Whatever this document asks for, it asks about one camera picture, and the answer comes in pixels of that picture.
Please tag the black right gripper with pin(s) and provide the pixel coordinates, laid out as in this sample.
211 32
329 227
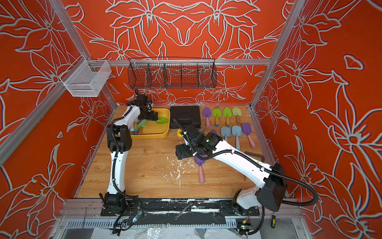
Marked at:
186 152

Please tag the clear mesh wall basket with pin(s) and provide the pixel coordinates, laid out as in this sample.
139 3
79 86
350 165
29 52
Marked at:
83 80

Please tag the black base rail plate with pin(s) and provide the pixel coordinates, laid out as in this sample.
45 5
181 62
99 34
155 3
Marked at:
220 206

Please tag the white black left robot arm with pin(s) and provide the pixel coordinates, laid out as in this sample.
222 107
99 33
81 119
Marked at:
119 142

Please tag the blue shovel blue handle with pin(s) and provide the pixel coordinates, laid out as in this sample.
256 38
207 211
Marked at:
225 133
237 132

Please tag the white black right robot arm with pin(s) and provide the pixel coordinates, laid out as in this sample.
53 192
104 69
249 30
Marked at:
270 180

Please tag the small green shovel wooden handle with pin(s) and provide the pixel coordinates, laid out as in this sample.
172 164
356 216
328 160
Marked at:
162 120

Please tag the black wire wall basket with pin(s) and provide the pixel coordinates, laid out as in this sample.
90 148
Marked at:
172 73

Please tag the yellow storage box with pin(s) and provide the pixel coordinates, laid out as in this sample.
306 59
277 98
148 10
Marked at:
150 129

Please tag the black plastic tool case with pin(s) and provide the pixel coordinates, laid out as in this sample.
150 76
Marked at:
185 115

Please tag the yellow tape roll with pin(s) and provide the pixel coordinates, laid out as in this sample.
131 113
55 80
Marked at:
179 133

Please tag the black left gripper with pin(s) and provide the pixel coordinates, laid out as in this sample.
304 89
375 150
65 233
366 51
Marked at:
150 117

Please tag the purple square shovel pink handle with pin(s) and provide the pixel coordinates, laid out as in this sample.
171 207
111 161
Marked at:
247 130

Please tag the wrench on base rail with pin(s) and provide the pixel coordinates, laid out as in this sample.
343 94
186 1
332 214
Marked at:
183 211

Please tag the hex key on table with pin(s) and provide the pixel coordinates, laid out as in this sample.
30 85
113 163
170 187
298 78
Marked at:
255 155

